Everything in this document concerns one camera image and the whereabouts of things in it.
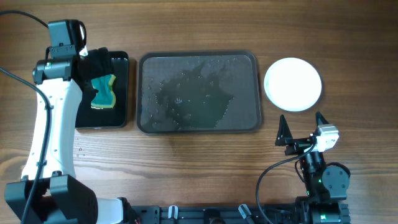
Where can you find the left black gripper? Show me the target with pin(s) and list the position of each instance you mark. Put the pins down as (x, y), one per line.
(100, 61)

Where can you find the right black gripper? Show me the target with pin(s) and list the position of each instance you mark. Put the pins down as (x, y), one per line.
(284, 137)

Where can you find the green yellow sponge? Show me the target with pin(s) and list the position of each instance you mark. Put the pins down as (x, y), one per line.
(105, 97)

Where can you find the white plate top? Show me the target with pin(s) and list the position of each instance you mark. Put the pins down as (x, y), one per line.
(292, 84)

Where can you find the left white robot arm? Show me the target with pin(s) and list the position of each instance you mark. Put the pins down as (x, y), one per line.
(48, 191)

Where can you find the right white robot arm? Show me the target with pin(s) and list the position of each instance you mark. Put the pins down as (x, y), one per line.
(326, 183)

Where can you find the black water tray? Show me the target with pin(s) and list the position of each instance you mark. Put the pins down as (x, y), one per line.
(115, 117)

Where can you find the grey serving tray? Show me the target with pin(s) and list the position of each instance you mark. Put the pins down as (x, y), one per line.
(198, 92)

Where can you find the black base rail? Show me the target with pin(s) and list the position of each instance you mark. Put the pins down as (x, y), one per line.
(224, 214)

